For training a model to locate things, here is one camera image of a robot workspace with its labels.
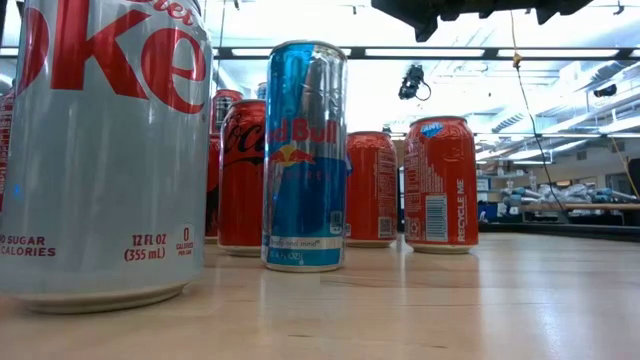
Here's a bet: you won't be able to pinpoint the red can with barcode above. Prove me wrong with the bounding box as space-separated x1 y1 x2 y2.
403 115 480 255

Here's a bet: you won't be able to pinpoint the silver Diet Coke can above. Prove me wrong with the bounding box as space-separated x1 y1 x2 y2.
0 0 214 315

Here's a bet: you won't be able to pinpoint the thin hanging cable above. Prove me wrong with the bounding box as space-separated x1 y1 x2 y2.
508 9 571 216

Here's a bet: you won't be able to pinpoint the red Coca-Cola can black script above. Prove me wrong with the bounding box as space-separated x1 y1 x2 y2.
217 98 267 258

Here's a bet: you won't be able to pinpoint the black hanging camera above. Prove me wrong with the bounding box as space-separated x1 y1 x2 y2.
398 63 432 102

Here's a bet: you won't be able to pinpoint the orange Fanta can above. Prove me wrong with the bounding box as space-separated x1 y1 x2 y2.
345 130 400 250

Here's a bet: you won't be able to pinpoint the black overhead crossbeam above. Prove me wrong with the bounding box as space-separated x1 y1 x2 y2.
213 45 640 62

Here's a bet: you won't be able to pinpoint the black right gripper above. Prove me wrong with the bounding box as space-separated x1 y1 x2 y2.
371 0 597 44

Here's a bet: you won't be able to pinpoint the black aluminium table frame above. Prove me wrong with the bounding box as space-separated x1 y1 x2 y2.
477 221 640 244

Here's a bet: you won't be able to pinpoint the plastic-wrapped bundles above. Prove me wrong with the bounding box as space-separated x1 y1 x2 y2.
499 182 640 206

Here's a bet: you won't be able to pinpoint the background wooden table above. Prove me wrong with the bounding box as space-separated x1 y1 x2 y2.
519 202 640 213

